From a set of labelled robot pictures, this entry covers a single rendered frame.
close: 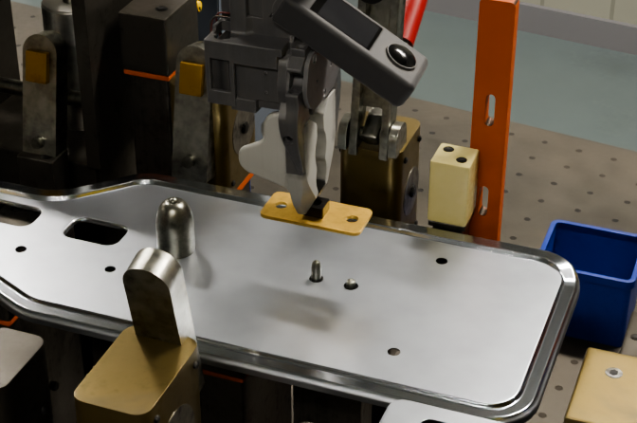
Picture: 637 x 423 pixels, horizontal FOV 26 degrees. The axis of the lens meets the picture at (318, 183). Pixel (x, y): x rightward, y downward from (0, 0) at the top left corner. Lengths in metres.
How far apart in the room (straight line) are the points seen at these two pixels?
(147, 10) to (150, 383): 0.46
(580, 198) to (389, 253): 0.71
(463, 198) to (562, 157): 0.76
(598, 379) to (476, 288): 0.21
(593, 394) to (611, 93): 2.76
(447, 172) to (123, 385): 0.36
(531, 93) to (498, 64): 2.48
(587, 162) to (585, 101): 1.70
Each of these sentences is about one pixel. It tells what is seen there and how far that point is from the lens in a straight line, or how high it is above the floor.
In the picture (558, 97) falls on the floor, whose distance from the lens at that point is 3.62.
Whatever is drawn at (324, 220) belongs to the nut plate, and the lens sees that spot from 1.08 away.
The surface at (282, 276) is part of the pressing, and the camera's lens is 1.13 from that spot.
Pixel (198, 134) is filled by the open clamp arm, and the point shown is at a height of 1.03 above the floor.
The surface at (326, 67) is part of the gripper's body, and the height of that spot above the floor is 1.19.
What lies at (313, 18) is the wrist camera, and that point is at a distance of 0.98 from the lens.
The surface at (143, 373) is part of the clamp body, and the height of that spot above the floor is 1.05.
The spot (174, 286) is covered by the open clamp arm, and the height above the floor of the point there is 1.10.
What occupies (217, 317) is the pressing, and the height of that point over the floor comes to 1.00.
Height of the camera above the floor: 1.65
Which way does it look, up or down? 31 degrees down
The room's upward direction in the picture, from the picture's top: straight up
